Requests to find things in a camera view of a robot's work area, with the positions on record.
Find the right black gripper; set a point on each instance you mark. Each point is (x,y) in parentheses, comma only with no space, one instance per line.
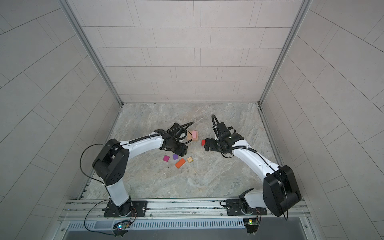
(211,145)

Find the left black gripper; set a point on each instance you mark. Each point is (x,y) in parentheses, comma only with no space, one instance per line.
(182,150)

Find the orange block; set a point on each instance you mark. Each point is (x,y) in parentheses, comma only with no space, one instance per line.
(180,163)

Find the pink block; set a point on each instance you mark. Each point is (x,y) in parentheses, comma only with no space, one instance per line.
(194,135)

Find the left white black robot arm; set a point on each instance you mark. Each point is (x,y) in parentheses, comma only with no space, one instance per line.
(110,165)

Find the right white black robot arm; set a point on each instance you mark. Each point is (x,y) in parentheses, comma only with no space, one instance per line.
(280,189)

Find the magenta cube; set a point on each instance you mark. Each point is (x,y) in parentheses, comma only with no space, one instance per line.
(166,158)

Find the left corrugated black conduit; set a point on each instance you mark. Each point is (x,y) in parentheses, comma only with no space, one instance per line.
(185,126)

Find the corrugated black conduit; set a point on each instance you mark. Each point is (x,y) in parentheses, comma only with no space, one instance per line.
(185,126)
(215,123)

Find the right corrugated black conduit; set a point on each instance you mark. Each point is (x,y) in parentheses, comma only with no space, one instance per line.
(215,123)

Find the right controller board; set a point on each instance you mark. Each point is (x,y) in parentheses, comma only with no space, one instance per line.
(251,225)

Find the controller board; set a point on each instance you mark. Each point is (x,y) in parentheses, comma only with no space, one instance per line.
(122,226)
(251,225)

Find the left controller board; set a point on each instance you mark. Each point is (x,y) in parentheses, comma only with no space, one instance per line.
(122,226)

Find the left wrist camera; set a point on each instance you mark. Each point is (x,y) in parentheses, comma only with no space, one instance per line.
(178,132)

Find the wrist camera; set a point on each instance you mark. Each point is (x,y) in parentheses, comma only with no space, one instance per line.
(178,132)
(223,133)

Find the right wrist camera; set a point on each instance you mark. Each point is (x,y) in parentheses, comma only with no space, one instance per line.
(223,133)

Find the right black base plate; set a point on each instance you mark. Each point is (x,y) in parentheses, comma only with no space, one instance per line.
(237,207)

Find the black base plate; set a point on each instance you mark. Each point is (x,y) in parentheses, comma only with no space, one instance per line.
(139,207)
(237,207)

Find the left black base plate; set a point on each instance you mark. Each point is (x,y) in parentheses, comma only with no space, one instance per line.
(139,207)

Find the aluminium mounting rail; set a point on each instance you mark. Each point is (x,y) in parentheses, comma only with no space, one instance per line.
(190,208)

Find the right aluminium corner post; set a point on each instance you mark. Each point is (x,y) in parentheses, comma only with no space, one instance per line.
(287,44)

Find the aluminium corner post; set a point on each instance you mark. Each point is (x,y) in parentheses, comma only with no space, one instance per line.
(87,45)
(287,44)

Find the left aluminium corner post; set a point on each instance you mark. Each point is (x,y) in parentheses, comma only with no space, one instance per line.
(87,45)

